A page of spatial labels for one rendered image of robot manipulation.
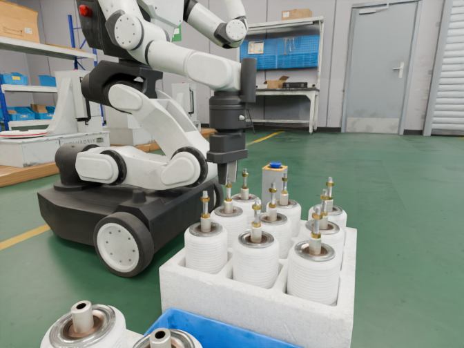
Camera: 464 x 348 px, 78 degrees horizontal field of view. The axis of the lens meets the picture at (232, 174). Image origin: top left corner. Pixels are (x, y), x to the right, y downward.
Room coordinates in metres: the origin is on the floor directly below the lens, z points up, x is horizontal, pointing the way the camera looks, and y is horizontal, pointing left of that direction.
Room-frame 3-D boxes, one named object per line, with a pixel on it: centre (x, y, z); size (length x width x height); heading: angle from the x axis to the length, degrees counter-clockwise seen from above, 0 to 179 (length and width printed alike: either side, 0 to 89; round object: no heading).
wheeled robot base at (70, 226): (1.14, 0.46, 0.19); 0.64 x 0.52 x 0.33; 68
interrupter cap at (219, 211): (0.69, 0.01, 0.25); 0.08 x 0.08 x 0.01
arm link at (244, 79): (0.70, 0.00, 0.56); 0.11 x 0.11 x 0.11; 66
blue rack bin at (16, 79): (4.64, 3.51, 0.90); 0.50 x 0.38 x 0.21; 69
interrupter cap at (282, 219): (0.65, -0.10, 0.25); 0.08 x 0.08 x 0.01
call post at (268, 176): (0.94, -0.15, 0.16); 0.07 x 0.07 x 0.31; 66
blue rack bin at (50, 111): (5.04, 3.33, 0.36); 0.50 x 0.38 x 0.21; 69
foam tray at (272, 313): (0.65, -0.10, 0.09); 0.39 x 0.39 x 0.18; 66
